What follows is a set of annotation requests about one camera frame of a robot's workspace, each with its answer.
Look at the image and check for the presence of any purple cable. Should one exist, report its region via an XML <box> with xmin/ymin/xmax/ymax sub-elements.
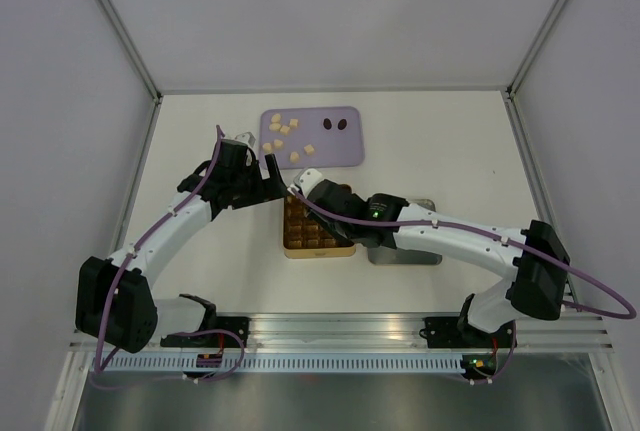
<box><xmin>89</xmin><ymin>124</ymin><xmax>246</xmax><ymax>392</ymax></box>
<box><xmin>292</xmin><ymin>185</ymin><xmax>639</xmax><ymax>322</ymax></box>

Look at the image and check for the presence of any left aluminium frame post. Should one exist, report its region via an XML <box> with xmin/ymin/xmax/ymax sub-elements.
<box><xmin>95</xmin><ymin>0</ymin><xmax>162</xmax><ymax>103</ymax></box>

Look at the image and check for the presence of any white slotted cable duct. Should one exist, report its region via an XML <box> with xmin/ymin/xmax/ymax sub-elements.
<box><xmin>106</xmin><ymin>352</ymin><xmax>464</xmax><ymax>374</ymax></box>

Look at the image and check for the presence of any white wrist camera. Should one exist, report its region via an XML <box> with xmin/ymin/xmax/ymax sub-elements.
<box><xmin>235</xmin><ymin>132</ymin><xmax>256</xmax><ymax>148</ymax></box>
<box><xmin>288</xmin><ymin>168</ymin><xmax>324</xmax><ymax>198</ymax></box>

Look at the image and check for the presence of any aluminium frame post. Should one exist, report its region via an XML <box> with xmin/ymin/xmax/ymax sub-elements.
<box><xmin>95</xmin><ymin>0</ymin><xmax>162</xmax><ymax>103</ymax></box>
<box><xmin>503</xmin><ymin>0</ymin><xmax>601</xmax><ymax>98</ymax></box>

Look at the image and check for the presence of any right aluminium frame post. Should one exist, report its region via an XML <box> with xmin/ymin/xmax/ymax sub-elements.
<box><xmin>503</xmin><ymin>0</ymin><xmax>601</xmax><ymax>98</ymax></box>

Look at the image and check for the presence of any aluminium mounting rail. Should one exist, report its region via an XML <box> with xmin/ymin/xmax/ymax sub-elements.
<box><xmin>67</xmin><ymin>311</ymin><xmax>615</xmax><ymax>352</ymax></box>

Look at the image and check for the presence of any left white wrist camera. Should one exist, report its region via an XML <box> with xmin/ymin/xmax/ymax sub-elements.
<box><xmin>235</xmin><ymin>132</ymin><xmax>256</xmax><ymax>148</ymax></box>

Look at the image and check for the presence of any purple plastic tray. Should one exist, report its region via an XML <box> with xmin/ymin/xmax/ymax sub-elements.
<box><xmin>259</xmin><ymin>106</ymin><xmax>365</xmax><ymax>170</ymax></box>

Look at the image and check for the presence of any silver tin lid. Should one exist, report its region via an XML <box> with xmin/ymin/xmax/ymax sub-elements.
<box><xmin>366</xmin><ymin>193</ymin><xmax>442</xmax><ymax>266</ymax></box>

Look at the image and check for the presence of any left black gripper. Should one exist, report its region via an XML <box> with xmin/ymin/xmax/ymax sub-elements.
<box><xmin>230</xmin><ymin>155</ymin><xmax>288</xmax><ymax>210</ymax></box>

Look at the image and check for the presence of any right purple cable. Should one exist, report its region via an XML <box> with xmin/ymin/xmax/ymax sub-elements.
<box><xmin>292</xmin><ymin>185</ymin><xmax>639</xmax><ymax>322</ymax></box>

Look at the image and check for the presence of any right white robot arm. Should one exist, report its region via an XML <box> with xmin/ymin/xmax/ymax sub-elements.
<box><xmin>292</xmin><ymin>171</ymin><xmax>569</xmax><ymax>346</ymax></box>

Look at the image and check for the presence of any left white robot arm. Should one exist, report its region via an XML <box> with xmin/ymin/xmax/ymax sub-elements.
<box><xmin>75</xmin><ymin>139</ymin><xmax>286</xmax><ymax>353</ymax></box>

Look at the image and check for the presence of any gold chocolate box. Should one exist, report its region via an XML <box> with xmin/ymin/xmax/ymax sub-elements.
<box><xmin>282</xmin><ymin>194</ymin><xmax>356</xmax><ymax>259</ymax></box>

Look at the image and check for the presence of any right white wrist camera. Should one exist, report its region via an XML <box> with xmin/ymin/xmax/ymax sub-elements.
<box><xmin>288</xmin><ymin>168</ymin><xmax>324</xmax><ymax>198</ymax></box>

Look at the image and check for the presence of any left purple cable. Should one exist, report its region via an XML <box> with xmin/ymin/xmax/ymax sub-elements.
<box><xmin>89</xmin><ymin>124</ymin><xmax>246</xmax><ymax>392</ymax></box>

